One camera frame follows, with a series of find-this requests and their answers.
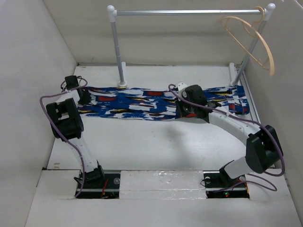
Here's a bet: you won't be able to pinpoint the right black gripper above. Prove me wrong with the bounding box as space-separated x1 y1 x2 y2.
175 93 197 117

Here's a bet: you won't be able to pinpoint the blue white red patterned trousers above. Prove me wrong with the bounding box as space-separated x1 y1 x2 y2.
78 86 250 121

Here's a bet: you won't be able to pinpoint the beige plastic clothes hanger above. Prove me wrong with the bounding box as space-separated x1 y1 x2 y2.
219 3 276 77

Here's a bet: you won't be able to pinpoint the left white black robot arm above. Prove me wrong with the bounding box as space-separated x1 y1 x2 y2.
45 75 106 188

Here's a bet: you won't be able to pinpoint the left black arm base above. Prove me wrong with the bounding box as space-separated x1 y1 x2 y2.
74 171 121 199

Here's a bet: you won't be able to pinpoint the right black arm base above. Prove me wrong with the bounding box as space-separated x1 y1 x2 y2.
200 171 250 199

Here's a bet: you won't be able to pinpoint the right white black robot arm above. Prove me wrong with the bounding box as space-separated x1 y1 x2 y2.
169 83 285 188

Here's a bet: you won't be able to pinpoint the white and silver clothes rack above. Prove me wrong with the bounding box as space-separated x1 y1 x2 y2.
107 3 276 87

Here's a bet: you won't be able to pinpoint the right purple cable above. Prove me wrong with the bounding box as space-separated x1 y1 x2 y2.
168 84 286 193

